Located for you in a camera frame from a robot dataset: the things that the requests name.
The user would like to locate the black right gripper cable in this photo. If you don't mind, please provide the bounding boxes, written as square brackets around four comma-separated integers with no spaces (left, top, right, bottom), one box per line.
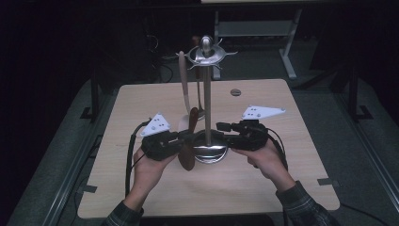
[265,126,290,172]

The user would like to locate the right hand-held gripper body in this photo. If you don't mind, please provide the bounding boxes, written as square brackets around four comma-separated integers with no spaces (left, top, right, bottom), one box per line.
[230,105,287,153]

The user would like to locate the white desk frame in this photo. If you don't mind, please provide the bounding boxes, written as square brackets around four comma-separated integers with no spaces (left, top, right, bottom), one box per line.
[212,8,304,80]

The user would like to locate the person's right hand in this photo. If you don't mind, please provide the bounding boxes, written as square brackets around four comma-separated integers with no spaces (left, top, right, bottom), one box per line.
[231,137,296,193]

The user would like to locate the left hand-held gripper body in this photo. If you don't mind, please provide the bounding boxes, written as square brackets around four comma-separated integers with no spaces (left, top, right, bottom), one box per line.
[139,112,184,162]

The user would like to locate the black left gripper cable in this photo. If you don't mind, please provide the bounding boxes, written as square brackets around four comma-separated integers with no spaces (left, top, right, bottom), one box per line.
[124,118,152,200]

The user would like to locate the brown wooden spoon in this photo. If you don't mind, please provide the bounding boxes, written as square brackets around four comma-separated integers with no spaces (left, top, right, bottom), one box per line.
[177,106,200,172]

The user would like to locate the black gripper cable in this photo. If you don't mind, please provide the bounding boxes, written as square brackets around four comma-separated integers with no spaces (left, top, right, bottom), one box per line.
[124,118,152,200]
[265,126,290,172]

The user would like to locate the black metal stand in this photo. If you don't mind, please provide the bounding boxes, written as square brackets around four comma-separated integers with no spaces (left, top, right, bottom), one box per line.
[344,66,375,122]
[79,69,102,124]

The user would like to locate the metal utensil stand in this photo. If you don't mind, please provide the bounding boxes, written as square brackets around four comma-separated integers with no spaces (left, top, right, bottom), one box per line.
[184,34,239,165]

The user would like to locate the black background cables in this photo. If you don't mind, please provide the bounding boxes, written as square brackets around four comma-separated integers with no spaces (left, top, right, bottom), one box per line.
[144,30,175,85]

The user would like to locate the person's left hand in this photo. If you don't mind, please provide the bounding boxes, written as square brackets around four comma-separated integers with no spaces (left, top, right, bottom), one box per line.
[122,146,179,212]

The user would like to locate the grey tape strip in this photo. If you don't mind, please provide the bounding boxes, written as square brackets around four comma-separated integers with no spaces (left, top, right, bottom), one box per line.
[317,177,342,188]
[76,185,99,194]

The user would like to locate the black floor cable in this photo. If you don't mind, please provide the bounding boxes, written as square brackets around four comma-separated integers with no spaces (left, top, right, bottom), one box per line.
[340,202,391,226]

